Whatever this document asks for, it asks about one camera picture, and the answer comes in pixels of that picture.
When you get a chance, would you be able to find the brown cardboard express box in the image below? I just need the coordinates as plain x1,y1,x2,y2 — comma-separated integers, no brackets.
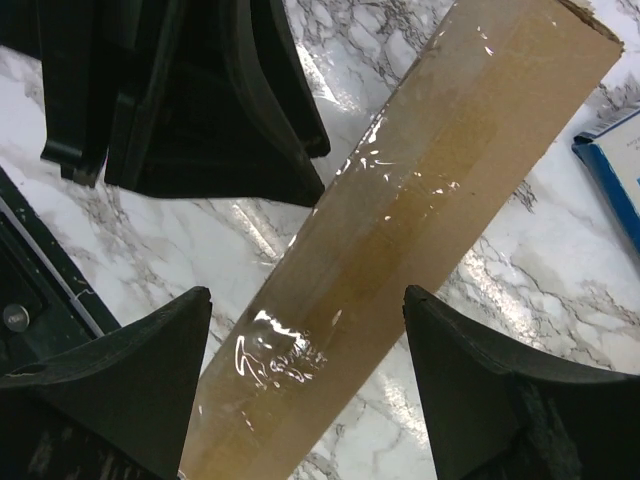
180,1,623,479

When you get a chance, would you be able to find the blue razor box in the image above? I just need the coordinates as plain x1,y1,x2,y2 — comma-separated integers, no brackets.
571,102,639,251

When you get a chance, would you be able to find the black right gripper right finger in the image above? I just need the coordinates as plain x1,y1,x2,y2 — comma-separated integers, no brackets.
403,285,639,479

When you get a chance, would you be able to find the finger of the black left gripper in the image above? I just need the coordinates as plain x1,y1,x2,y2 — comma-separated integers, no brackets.
105,1,324,207
219,1,330,158

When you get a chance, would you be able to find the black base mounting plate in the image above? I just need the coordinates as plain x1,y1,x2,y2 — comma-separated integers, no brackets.
1,173,120,375

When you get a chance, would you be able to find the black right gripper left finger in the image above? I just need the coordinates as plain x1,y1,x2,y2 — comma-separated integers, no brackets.
1,287,212,479

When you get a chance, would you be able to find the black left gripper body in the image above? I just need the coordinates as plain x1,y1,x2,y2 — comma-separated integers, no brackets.
1,1,169,186

